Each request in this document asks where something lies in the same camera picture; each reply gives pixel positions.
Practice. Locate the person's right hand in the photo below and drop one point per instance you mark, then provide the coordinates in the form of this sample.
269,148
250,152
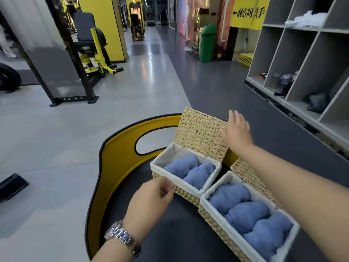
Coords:
238,135

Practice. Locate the person's left hand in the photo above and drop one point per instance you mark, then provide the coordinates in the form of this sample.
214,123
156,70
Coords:
147,204

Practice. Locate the person's right thumb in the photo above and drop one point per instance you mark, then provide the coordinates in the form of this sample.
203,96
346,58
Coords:
226,136

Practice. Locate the person's left thumb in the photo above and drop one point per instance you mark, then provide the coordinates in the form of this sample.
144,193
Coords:
168,192

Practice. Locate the small woven wicker basket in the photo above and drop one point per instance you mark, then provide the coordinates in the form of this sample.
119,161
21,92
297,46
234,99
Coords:
188,192

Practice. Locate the small wicker basket lid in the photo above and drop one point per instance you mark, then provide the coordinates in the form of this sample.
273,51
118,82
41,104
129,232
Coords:
200,133

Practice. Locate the person's right forearm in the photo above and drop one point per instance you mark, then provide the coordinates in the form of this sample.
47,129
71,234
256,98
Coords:
294,193

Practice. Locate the person's left forearm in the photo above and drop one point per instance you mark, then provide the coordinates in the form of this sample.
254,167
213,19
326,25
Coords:
117,253

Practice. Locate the rolled blue towel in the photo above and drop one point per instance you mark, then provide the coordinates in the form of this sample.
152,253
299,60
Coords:
246,216
268,236
181,166
229,199
199,175

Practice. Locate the large wicker basket lid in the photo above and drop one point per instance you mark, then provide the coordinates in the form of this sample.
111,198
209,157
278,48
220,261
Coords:
246,173

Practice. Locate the yellow black curved rim stand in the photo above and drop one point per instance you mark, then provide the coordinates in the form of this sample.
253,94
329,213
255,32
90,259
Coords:
114,171

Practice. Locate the large woven wicker basket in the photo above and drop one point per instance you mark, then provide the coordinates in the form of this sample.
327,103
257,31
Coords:
218,223

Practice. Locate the silver metal wristwatch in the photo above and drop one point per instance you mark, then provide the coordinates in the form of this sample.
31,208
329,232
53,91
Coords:
122,236

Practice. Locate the purple water bottle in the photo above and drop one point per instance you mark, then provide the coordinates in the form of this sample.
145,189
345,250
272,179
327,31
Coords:
285,84

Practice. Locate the yellow plastic crate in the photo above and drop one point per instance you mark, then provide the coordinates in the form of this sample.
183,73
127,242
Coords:
245,59

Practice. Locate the green trash bin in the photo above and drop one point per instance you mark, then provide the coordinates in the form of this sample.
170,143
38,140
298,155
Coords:
207,43

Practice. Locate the dark grey crumpled cloth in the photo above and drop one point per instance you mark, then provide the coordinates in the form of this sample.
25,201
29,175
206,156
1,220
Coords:
317,102

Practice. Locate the grey cubby shelf unit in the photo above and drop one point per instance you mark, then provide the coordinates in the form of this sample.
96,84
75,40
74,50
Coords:
300,51

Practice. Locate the yellow hanging sign banner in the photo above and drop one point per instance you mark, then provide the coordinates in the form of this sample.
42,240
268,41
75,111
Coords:
246,14

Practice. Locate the black treadmill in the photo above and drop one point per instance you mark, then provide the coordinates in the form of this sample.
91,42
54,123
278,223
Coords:
150,20

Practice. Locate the white crumpled cloth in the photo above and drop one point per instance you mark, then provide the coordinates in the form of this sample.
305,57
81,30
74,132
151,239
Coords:
306,19

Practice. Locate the yellow black weight stack machine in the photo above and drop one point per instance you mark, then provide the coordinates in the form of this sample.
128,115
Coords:
136,24

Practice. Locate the black flat floor object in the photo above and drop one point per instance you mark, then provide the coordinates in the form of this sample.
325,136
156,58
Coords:
11,186

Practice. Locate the yellow square pillar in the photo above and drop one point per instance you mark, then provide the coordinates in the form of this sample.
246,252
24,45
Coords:
109,27

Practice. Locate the yellow black gym machine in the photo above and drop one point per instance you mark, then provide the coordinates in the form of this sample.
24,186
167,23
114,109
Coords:
91,49

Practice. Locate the black rubber weight plate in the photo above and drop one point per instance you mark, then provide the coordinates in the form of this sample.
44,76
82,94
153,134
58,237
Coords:
8,77

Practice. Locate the black steel rack frame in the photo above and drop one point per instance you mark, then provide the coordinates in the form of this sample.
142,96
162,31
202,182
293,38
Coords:
69,65

